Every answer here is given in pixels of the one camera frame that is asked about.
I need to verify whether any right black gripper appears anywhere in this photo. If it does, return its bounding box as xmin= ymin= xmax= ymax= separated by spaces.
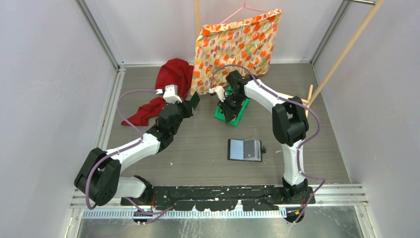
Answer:
xmin=218 ymin=93 xmax=246 ymax=123

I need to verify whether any green plastic bin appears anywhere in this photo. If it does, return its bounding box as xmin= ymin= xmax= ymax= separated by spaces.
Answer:
xmin=211 ymin=86 xmax=250 ymax=126

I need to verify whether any black card holder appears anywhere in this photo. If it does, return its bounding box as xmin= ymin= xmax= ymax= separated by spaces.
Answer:
xmin=227 ymin=139 xmax=266 ymax=162

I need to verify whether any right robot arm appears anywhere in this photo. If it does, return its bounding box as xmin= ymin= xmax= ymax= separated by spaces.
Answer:
xmin=210 ymin=70 xmax=309 ymax=204

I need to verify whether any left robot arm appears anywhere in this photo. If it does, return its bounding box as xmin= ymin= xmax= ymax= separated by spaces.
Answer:
xmin=74 ymin=93 xmax=200 ymax=206

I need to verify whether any red cloth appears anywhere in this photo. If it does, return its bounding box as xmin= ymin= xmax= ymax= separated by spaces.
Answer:
xmin=121 ymin=59 xmax=193 ymax=126

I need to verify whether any floral orange gift bag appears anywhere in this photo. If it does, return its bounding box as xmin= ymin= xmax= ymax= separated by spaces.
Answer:
xmin=190 ymin=8 xmax=281 ymax=95

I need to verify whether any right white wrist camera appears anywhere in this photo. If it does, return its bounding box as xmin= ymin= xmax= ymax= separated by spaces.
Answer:
xmin=209 ymin=86 xmax=226 ymax=102

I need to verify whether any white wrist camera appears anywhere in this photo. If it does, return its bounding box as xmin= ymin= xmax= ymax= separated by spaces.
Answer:
xmin=156 ymin=84 xmax=183 ymax=104
xmin=209 ymin=86 xmax=226 ymax=102

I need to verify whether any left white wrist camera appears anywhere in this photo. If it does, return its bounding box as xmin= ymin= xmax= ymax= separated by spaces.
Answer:
xmin=156 ymin=84 xmax=183 ymax=104

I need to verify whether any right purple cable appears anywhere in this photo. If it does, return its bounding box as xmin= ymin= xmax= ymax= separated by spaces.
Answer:
xmin=210 ymin=64 xmax=326 ymax=225

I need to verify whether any purple cable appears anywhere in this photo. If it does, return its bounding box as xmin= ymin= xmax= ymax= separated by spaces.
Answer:
xmin=84 ymin=88 xmax=176 ymax=225
xmin=210 ymin=64 xmax=326 ymax=225

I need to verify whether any pink wire hanger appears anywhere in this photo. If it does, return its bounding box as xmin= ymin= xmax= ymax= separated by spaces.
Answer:
xmin=218 ymin=0 xmax=268 ymax=25

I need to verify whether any wooden rack frame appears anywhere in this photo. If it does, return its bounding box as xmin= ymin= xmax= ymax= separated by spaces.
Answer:
xmin=193 ymin=0 xmax=385 ymax=119

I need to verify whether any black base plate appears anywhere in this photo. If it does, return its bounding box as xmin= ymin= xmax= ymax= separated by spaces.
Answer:
xmin=121 ymin=185 xmax=313 ymax=211

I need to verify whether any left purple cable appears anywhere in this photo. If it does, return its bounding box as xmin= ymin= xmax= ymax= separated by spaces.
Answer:
xmin=84 ymin=88 xmax=176 ymax=225

